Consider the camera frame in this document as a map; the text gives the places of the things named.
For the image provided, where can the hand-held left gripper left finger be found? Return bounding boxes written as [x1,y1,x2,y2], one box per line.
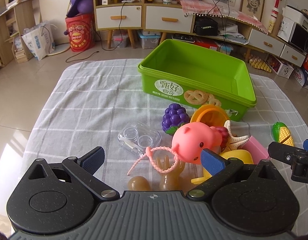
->
[28,147,121,202]

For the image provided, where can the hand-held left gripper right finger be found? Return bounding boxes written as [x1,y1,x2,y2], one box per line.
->
[185,148,279,202]

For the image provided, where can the corn toy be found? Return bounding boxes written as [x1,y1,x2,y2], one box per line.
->
[272,122,295,147]

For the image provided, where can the pink block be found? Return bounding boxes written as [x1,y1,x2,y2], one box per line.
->
[241,135,270,163]

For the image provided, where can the yellow toy pot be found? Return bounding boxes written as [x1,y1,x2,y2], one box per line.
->
[191,149,254,185]

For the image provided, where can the pink pig toy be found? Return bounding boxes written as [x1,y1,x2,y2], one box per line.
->
[171,122,223,165]

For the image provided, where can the beige starfish toy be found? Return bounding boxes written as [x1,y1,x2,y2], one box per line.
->
[222,120,250,153]

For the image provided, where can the small dark red toy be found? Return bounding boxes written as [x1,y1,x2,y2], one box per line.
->
[216,126,229,143]

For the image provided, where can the amber translucent hand toy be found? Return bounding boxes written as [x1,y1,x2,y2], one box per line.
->
[154,155,185,191]

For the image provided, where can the orange toy cup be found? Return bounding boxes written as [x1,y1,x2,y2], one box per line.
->
[190,104,230,128]

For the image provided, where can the clear lens case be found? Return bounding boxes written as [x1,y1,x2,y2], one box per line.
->
[118,121,161,155]

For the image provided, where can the amber ball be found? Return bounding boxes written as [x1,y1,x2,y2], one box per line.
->
[128,176,151,192]

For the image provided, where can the pink plastic ring strap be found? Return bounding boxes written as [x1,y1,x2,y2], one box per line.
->
[127,146,180,176]

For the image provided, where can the purple grape toy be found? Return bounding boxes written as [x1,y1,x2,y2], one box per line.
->
[162,103,190,136]

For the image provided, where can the green plastic box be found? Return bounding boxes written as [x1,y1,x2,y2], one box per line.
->
[138,39,257,122]

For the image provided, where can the grey checked blanket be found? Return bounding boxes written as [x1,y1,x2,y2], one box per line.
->
[23,58,308,198]

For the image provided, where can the red printed carton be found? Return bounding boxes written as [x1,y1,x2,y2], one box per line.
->
[294,52,308,90]

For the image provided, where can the white printed crate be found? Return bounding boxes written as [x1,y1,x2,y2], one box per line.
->
[265,55,294,78]

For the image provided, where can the yellow egg tray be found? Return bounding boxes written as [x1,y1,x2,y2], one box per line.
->
[249,55,272,73]

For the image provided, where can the small white low cabinet drawer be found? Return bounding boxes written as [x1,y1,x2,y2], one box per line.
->
[280,45,307,67]

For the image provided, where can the microwave oven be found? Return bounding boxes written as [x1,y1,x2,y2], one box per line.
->
[289,22,308,55]

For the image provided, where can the white round stand base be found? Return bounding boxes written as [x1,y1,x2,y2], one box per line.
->
[48,42,69,55]

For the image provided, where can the red flat box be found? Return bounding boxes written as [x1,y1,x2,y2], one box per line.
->
[195,38,218,52]

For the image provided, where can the clear storage box pink contents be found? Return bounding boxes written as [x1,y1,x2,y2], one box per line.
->
[112,30,131,48]

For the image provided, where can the red printed bucket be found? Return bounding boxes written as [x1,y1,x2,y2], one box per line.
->
[65,14,96,52]

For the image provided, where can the long low wooden cabinet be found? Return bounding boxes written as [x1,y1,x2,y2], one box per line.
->
[194,12,308,67]

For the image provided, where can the white printed tall cup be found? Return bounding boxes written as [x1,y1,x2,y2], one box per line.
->
[267,7,279,33]

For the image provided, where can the folded white cloth pile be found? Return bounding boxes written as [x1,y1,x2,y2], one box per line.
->
[217,21,248,44]

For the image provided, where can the white paper bag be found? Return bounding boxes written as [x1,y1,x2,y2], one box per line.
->
[21,21,56,61]

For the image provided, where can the clear storage box blue lid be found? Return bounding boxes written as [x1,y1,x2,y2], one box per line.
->
[138,30,161,49]

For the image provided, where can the white appliance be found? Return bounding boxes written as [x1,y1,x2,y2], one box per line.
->
[277,5,308,42]

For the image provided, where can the black bag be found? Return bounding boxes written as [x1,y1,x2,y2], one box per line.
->
[194,17,219,36]

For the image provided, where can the pink tasselled cloth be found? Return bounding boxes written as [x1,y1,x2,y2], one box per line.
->
[177,0,268,33]

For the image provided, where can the white drawer with lock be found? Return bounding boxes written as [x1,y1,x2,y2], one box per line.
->
[96,5,142,29]

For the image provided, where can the framed cartoon picture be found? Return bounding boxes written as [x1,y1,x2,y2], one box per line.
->
[239,0,266,20]

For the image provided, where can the wooden shelf cabinet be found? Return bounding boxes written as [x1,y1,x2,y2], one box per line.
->
[92,0,195,49]

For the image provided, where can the wide white cabinet drawer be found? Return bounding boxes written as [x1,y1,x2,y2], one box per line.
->
[146,6,194,33]

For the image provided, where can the wooden desk shelf unit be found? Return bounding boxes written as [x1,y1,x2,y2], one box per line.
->
[0,0,36,68]

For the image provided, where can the black power cable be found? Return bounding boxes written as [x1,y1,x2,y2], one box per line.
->
[66,2,129,63]

